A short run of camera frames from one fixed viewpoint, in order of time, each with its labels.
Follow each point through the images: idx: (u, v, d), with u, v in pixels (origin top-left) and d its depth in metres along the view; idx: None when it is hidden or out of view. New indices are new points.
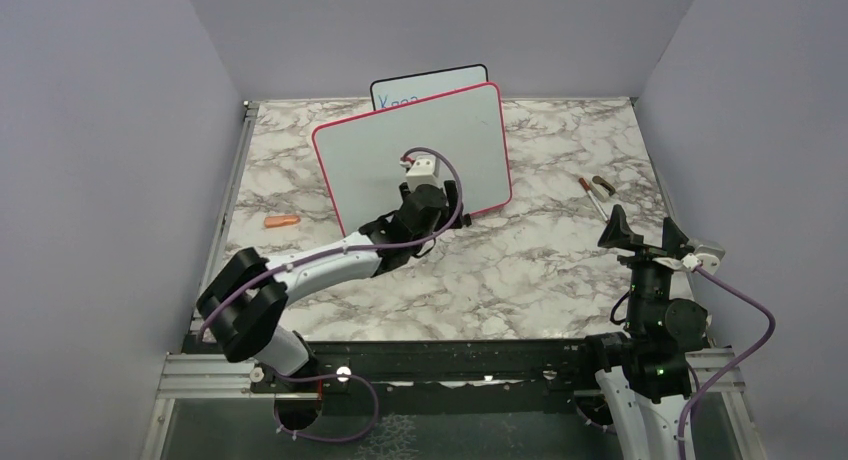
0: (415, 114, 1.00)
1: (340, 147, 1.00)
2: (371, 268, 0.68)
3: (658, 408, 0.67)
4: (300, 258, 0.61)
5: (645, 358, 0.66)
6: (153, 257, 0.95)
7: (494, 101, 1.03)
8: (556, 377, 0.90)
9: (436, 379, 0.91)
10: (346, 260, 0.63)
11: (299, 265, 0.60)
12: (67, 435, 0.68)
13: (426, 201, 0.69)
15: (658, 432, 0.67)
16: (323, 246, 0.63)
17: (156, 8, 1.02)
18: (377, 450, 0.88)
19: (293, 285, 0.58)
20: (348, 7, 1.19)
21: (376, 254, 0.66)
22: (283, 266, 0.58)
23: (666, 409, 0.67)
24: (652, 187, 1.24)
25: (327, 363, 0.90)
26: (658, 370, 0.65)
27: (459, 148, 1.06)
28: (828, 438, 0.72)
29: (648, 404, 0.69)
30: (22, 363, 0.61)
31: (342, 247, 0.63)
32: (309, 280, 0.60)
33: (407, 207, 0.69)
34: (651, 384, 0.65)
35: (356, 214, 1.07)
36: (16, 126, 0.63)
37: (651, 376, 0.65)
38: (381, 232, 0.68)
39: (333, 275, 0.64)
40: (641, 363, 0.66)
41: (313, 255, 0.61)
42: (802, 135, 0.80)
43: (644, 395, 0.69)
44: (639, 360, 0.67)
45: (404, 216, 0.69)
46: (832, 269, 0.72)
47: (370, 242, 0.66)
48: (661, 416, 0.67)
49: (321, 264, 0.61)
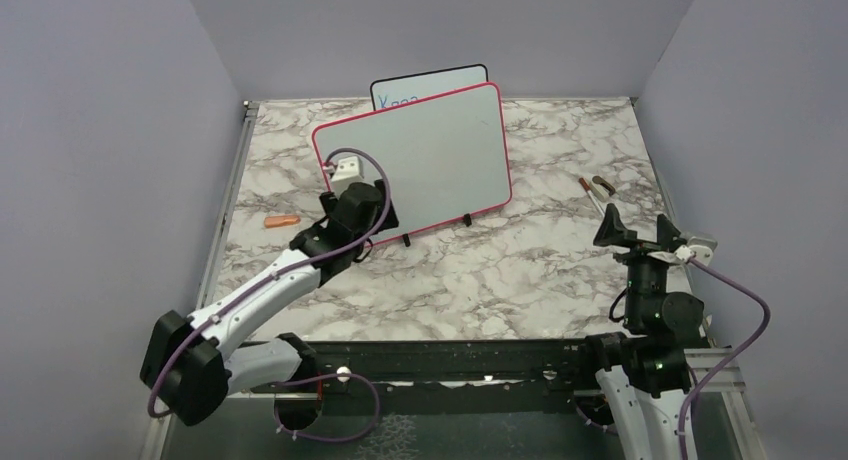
0: (416, 114, 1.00)
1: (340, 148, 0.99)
2: (313, 281, 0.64)
3: (655, 403, 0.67)
4: (226, 304, 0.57)
5: (646, 354, 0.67)
6: (153, 258, 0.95)
7: (495, 102, 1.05)
8: (555, 377, 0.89)
9: (436, 379, 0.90)
10: (280, 286, 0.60)
11: (226, 312, 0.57)
12: (67, 436, 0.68)
13: (361, 196, 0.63)
15: (658, 428, 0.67)
16: (249, 282, 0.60)
17: (156, 8, 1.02)
18: (377, 450, 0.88)
19: (226, 336, 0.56)
20: (348, 7, 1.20)
21: (313, 267, 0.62)
22: (208, 322, 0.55)
23: (666, 403, 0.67)
24: (652, 187, 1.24)
25: (327, 363, 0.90)
26: (658, 364, 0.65)
27: (459, 148, 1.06)
28: (828, 438, 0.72)
29: (648, 400, 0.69)
30: (22, 362, 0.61)
31: (272, 274, 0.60)
32: (244, 322, 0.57)
33: (340, 207, 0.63)
34: (651, 380, 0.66)
35: None
36: (16, 127, 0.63)
37: (650, 371, 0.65)
38: (315, 240, 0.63)
39: (273, 303, 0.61)
40: (640, 359, 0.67)
41: (238, 296, 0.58)
42: (801, 136, 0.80)
43: (643, 390, 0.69)
44: (639, 355, 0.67)
45: (339, 215, 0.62)
46: (831, 269, 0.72)
47: (305, 256, 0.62)
48: (659, 411, 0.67)
49: (251, 304, 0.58)
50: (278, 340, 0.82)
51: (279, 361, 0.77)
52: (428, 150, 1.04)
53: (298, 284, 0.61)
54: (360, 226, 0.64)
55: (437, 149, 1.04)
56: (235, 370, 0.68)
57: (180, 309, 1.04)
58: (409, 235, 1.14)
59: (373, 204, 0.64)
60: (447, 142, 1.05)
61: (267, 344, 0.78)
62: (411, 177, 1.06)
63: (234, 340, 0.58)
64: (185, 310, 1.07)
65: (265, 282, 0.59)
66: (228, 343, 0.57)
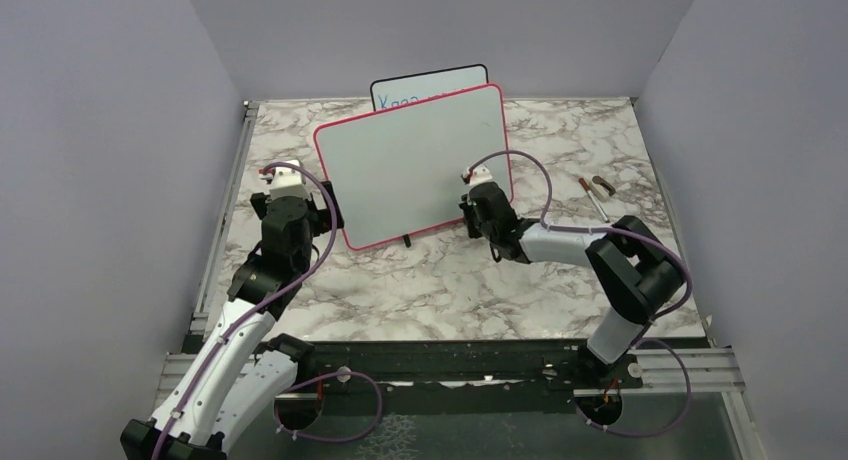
0: (417, 114, 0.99)
1: (342, 148, 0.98)
2: (270, 322, 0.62)
3: (525, 239, 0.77)
4: (183, 395, 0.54)
5: (504, 237, 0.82)
6: (153, 256, 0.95)
7: (495, 103, 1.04)
8: (555, 376, 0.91)
9: (436, 378, 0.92)
10: (232, 350, 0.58)
11: (186, 402, 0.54)
12: (65, 435, 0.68)
13: (285, 218, 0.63)
15: (541, 240, 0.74)
16: (198, 361, 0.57)
17: (156, 9, 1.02)
18: (377, 450, 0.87)
19: (196, 424, 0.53)
20: (348, 8, 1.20)
21: (260, 312, 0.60)
22: (170, 419, 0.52)
23: (529, 231, 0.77)
24: (652, 187, 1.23)
25: (327, 363, 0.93)
26: (513, 230, 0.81)
27: (459, 148, 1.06)
28: (829, 438, 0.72)
29: (527, 246, 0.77)
30: (19, 361, 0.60)
31: (218, 339, 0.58)
32: (210, 403, 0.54)
33: (268, 233, 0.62)
34: (515, 240, 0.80)
35: (360, 214, 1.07)
36: (17, 126, 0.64)
37: (512, 236, 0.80)
38: (251, 277, 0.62)
39: (236, 367, 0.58)
40: (507, 241, 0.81)
41: (192, 381, 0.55)
42: (802, 136, 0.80)
43: (524, 249, 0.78)
44: (504, 241, 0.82)
45: (270, 242, 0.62)
46: (832, 269, 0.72)
47: (250, 305, 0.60)
48: (530, 238, 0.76)
49: (209, 379, 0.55)
50: (267, 356, 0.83)
51: (270, 380, 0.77)
52: (429, 152, 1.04)
53: (251, 338, 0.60)
54: (294, 246, 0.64)
55: (437, 150, 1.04)
56: (227, 425, 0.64)
57: (179, 309, 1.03)
58: (409, 236, 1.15)
59: (299, 221, 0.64)
60: (447, 143, 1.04)
61: (255, 372, 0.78)
62: (410, 178, 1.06)
63: (208, 425, 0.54)
64: (185, 309, 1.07)
65: (215, 352, 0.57)
66: (204, 430, 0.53)
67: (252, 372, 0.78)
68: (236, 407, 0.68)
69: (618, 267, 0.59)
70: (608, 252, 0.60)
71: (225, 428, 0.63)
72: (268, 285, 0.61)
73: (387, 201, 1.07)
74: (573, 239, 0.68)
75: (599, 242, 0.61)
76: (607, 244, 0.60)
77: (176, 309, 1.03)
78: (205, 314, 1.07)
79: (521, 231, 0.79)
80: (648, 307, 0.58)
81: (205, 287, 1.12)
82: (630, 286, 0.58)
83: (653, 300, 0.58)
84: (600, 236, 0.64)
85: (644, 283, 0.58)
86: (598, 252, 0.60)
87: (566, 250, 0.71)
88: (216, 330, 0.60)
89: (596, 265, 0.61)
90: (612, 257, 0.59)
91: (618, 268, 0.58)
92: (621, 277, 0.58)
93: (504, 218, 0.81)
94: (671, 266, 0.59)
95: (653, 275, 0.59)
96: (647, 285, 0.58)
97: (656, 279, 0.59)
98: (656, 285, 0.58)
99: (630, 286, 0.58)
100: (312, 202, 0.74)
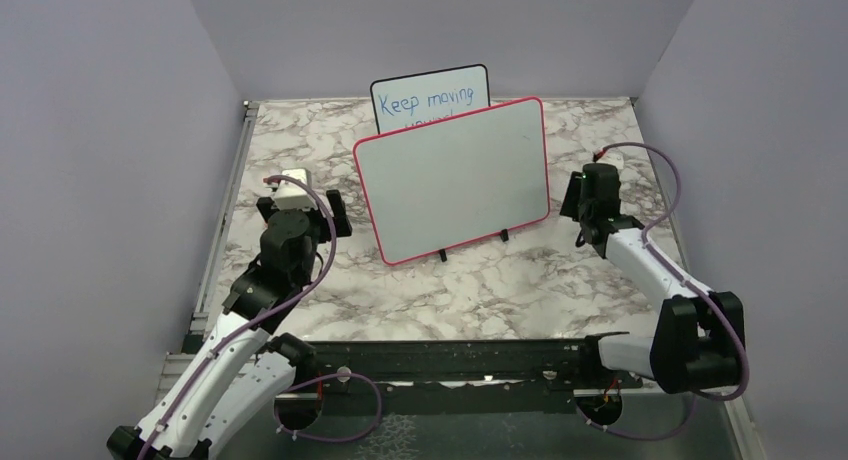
0: (456, 124, 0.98)
1: (380, 161, 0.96)
2: (263, 337, 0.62)
3: (615, 237, 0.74)
4: (168, 407, 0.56)
5: (596, 221, 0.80)
6: (153, 256, 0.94)
7: (537, 117, 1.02)
8: (555, 377, 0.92)
9: (436, 378, 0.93)
10: (222, 364, 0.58)
11: (171, 415, 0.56)
12: (63, 437, 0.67)
13: (284, 234, 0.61)
15: (629, 250, 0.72)
16: (188, 373, 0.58)
17: (156, 10, 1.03)
18: (377, 450, 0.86)
19: (178, 439, 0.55)
20: (347, 7, 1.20)
21: (253, 330, 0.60)
22: (154, 432, 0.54)
23: (627, 232, 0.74)
24: (652, 187, 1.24)
25: (327, 363, 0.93)
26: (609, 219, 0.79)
27: (496, 160, 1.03)
28: (829, 437, 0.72)
29: (610, 241, 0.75)
30: (19, 359, 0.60)
31: (209, 354, 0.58)
32: (194, 418, 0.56)
33: (266, 248, 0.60)
34: (606, 227, 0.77)
35: (395, 228, 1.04)
36: (17, 125, 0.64)
37: (603, 224, 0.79)
38: (248, 292, 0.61)
39: (224, 380, 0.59)
40: (597, 224, 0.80)
41: (179, 394, 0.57)
42: (800, 135, 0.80)
43: (607, 244, 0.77)
44: (594, 223, 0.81)
45: (268, 258, 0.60)
46: (832, 269, 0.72)
47: (244, 321, 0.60)
48: (620, 241, 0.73)
49: (196, 398, 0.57)
50: (267, 358, 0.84)
51: (268, 384, 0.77)
52: (470, 166, 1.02)
53: (243, 352, 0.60)
54: (293, 262, 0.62)
55: (475, 162, 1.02)
56: (216, 432, 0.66)
57: (179, 309, 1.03)
58: (446, 250, 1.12)
59: (298, 237, 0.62)
60: (485, 155, 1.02)
61: (251, 375, 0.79)
62: (438, 189, 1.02)
63: (193, 437, 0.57)
64: (185, 310, 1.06)
65: (205, 366, 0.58)
66: (188, 441, 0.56)
67: (249, 374, 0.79)
68: (227, 412, 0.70)
69: (683, 337, 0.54)
70: (687, 320, 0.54)
71: (212, 435, 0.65)
72: (264, 300, 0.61)
73: (423, 214, 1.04)
74: (661, 277, 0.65)
75: (681, 300, 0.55)
76: (689, 306, 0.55)
77: (176, 310, 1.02)
78: (205, 314, 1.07)
79: (617, 224, 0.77)
80: (681, 381, 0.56)
81: (205, 287, 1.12)
82: (680, 358, 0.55)
83: (696, 380, 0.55)
84: (687, 292, 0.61)
85: (697, 361, 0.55)
86: (673, 308, 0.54)
87: (648, 279, 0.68)
88: (208, 342, 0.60)
89: (662, 318, 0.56)
90: (687, 327, 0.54)
91: (683, 338, 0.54)
92: (678, 348, 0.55)
93: (605, 201, 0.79)
94: (734, 363, 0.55)
95: (708, 358, 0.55)
96: (698, 365, 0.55)
97: (710, 364, 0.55)
98: (708, 373, 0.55)
99: (680, 357, 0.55)
100: (315, 214, 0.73)
